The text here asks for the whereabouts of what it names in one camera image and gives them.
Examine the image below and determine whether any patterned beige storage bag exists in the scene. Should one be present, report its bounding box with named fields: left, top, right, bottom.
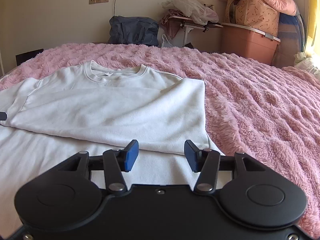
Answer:
left=225, top=0, right=280, bottom=37

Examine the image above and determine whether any dark blue duffel bag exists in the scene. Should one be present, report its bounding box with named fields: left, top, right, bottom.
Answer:
left=108, top=16, right=159, bottom=47

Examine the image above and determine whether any orange plastic storage bin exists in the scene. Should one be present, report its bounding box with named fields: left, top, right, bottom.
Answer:
left=221, top=23, right=280, bottom=65

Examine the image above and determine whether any white ruffled fabric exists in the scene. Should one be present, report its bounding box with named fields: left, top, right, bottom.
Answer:
left=294, top=51, right=320, bottom=80

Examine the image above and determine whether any pink fluffy bed blanket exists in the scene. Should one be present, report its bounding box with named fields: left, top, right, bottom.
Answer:
left=1, top=43, right=319, bottom=237

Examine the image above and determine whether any translucent plastic bag pile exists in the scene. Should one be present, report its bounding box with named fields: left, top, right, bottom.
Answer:
left=162, top=0, right=219, bottom=25

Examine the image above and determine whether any black box beside bed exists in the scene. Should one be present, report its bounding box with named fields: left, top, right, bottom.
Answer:
left=16, top=49, right=44, bottom=66

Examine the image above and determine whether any white plastic bag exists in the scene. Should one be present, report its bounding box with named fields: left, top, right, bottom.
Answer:
left=161, top=34, right=174, bottom=48

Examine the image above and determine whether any small folding side table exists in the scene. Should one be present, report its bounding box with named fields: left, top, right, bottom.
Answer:
left=171, top=16, right=223, bottom=46

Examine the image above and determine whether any white sweatshirt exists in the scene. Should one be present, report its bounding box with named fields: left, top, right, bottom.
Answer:
left=1, top=61, right=216, bottom=237

